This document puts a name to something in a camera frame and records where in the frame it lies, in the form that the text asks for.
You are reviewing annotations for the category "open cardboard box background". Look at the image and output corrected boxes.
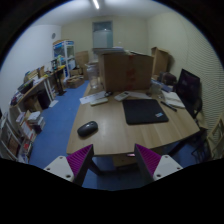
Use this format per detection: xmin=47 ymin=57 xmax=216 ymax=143
xmin=151 ymin=47 xmax=169 ymax=75

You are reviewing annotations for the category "ceiling light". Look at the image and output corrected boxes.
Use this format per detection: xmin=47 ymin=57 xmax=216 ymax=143
xmin=92 ymin=0 xmax=100 ymax=9

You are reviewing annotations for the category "cardboard box on floor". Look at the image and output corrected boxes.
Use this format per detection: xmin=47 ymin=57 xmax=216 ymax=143
xmin=66 ymin=77 xmax=84 ymax=88

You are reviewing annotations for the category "black computer mouse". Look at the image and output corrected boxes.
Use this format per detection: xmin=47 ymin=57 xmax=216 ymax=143
xmin=77 ymin=121 xmax=98 ymax=137

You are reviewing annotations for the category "clear plastic container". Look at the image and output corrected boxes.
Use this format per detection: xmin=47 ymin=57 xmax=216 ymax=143
xmin=87 ymin=63 xmax=99 ymax=89

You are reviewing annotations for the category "white remote control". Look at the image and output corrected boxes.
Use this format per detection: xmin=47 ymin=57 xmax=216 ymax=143
xmin=114 ymin=92 xmax=130 ymax=102

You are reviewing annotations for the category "black monitor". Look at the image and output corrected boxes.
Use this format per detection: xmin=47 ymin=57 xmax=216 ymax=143
xmin=175 ymin=69 xmax=202 ymax=119

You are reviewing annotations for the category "wooden table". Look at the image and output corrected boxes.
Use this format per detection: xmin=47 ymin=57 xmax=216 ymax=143
xmin=67 ymin=92 xmax=199 ymax=156

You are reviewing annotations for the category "white notebook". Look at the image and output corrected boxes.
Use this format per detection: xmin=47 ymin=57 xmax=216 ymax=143
xmin=162 ymin=91 xmax=185 ymax=108

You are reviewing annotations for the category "low bookshelf with books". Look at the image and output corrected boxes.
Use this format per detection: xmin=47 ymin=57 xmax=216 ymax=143
xmin=0 ymin=111 xmax=45 ymax=164

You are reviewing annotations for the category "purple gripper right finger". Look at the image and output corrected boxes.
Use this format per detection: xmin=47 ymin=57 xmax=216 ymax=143
xmin=134 ymin=144 xmax=182 ymax=183

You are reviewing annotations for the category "black mouse pad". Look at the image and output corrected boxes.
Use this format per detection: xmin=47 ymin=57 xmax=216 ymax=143
xmin=122 ymin=99 xmax=169 ymax=125

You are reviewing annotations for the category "large cardboard box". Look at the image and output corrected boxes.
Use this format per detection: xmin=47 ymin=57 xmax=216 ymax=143
xmin=99 ymin=53 xmax=154 ymax=92

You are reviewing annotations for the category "black pen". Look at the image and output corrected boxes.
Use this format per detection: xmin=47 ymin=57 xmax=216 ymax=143
xmin=161 ymin=101 xmax=177 ymax=112

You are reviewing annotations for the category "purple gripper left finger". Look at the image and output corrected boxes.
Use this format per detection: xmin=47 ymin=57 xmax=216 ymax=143
xmin=44 ymin=144 xmax=94 ymax=186

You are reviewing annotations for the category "side desk with clutter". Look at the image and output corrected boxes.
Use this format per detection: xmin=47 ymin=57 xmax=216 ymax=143
xmin=10 ymin=66 xmax=65 ymax=112

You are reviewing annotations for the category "white shelf cabinet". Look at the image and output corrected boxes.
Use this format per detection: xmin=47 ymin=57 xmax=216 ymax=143
xmin=53 ymin=40 xmax=76 ymax=78

